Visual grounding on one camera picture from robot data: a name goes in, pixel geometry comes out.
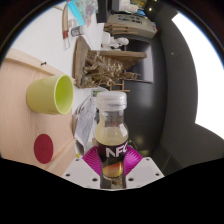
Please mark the wooden easel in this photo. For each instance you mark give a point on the wooden easel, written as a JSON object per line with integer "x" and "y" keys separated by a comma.
{"x": 125, "y": 81}

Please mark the white plaster bust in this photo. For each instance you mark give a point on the white plaster bust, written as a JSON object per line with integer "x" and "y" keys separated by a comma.
{"x": 115, "y": 40}

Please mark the golden carved relief sculpture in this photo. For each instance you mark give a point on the golden carved relief sculpture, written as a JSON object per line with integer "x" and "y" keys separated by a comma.
{"x": 100, "y": 68}

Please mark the flat round red coaster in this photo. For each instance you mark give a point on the flat round red coaster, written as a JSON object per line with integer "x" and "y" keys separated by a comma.
{"x": 43, "y": 148}

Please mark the clear juice bottle white cap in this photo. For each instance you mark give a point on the clear juice bottle white cap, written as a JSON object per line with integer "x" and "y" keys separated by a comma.
{"x": 111, "y": 133}

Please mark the yellow-green cup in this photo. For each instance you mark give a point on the yellow-green cup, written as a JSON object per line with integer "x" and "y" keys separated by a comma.
{"x": 43, "y": 95}

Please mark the light wooden panel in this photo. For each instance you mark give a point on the light wooden panel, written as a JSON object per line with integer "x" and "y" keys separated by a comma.
{"x": 68, "y": 165}
{"x": 16, "y": 123}

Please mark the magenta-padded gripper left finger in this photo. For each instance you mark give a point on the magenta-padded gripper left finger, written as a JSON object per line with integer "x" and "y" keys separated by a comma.
{"x": 80, "y": 171}

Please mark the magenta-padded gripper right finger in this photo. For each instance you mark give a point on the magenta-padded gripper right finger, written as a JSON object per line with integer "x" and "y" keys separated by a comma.
{"x": 144, "y": 171}

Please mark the small white-lidded paint jar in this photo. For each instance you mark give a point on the small white-lidded paint jar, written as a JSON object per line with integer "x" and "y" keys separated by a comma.
{"x": 77, "y": 31}

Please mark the long ceiling light panel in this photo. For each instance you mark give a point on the long ceiling light panel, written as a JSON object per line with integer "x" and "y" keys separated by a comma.
{"x": 206, "y": 76}

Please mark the black flat boxes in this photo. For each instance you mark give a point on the black flat boxes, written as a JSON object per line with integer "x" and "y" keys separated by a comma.
{"x": 133, "y": 23}

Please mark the open newspaper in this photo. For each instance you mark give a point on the open newspaper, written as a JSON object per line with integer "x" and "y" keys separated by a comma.
{"x": 85, "y": 123}

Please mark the colourful painted sheet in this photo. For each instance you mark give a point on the colourful painted sheet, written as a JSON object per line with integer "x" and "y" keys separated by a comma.
{"x": 83, "y": 10}

